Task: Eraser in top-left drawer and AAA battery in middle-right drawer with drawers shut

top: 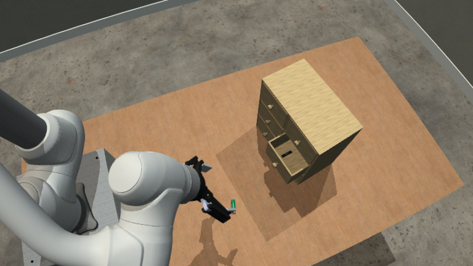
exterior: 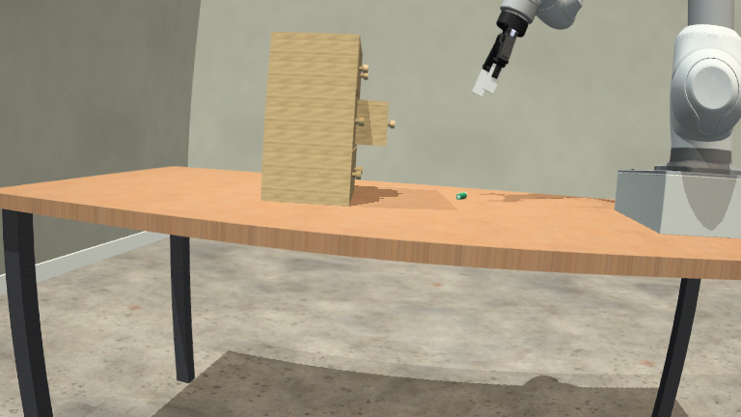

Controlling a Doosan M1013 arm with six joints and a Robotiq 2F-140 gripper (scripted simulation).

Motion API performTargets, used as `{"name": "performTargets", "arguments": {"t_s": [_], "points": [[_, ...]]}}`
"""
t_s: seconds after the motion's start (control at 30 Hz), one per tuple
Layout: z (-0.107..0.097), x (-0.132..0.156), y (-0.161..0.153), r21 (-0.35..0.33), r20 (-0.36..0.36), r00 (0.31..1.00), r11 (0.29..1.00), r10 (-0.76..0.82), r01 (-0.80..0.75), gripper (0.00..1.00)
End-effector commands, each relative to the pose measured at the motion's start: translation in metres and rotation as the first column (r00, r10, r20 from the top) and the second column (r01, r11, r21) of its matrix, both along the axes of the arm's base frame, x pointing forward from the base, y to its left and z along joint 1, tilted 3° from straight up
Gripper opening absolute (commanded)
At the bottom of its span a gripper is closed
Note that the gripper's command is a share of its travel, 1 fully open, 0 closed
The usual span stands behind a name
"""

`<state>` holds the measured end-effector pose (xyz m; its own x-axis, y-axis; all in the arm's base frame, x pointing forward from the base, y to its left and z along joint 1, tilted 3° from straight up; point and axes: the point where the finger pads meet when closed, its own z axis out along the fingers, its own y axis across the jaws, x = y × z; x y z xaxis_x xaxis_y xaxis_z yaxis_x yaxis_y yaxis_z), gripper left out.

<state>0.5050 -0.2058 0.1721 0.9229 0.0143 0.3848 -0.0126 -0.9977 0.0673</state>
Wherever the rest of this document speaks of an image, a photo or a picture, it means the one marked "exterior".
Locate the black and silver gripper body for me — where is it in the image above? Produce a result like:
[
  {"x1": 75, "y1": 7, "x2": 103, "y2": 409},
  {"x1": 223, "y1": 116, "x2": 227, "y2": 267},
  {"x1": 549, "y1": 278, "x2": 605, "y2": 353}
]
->
[{"x1": 496, "y1": 12, "x2": 528, "y2": 42}]

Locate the brown wooden drawer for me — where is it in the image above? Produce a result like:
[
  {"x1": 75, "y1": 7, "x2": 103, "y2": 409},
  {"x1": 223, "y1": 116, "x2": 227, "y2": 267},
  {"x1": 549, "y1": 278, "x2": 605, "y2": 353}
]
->
[
  {"x1": 356, "y1": 41, "x2": 369, "y2": 95},
  {"x1": 358, "y1": 54, "x2": 369, "y2": 97},
  {"x1": 355, "y1": 99, "x2": 395, "y2": 146},
  {"x1": 349, "y1": 150, "x2": 361, "y2": 202},
  {"x1": 352, "y1": 97, "x2": 365, "y2": 146},
  {"x1": 352, "y1": 148, "x2": 363, "y2": 193}
]

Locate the tall wooden chest of drawers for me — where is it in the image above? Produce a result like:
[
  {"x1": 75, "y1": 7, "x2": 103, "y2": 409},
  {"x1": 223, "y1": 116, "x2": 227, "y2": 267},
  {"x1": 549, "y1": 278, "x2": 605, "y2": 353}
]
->
[{"x1": 261, "y1": 32, "x2": 361, "y2": 207}]

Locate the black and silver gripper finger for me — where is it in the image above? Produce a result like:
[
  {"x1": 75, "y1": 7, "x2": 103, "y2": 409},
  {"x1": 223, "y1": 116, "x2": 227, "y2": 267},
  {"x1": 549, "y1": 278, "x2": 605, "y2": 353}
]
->
[
  {"x1": 482, "y1": 28, "x2": 518, "y2": 94},
  {"x1": 472, "y1": 35, "x2": 499, "y2": 97}
]

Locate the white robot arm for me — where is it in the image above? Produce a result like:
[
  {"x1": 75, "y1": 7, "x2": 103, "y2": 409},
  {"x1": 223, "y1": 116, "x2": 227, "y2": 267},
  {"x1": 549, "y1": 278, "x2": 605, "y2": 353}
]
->
[{"x1": 500, "y1": 0, "x2": 741, "y2": 176}]

